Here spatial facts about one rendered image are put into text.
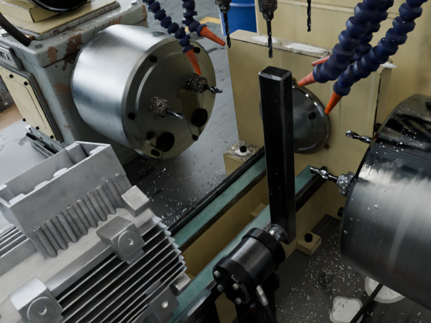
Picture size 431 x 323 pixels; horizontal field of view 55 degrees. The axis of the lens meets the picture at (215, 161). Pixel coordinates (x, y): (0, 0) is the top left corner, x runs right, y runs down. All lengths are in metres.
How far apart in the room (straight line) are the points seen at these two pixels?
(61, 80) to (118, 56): 0.18
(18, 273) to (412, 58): 0.64
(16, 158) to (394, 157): 1.05
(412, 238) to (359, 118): 0.27
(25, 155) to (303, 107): 0.84
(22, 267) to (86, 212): 0.08
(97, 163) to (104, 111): 0.34
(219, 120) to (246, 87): 0.38
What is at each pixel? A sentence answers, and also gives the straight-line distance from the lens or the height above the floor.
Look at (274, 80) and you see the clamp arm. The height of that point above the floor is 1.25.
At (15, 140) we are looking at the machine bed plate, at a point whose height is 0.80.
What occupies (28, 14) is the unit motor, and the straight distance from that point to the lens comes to 1.02.
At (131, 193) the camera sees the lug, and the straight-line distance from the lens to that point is 0.47.
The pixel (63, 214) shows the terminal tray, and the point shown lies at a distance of 0.46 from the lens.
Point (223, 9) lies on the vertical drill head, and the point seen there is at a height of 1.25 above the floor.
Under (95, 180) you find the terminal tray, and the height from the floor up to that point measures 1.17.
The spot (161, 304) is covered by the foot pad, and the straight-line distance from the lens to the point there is 0.48.
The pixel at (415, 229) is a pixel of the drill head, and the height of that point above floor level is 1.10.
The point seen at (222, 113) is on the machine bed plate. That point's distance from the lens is 1.21.
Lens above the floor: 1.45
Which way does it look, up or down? 39 degrees down
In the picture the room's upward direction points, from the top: 10 degrees counter-clockwise
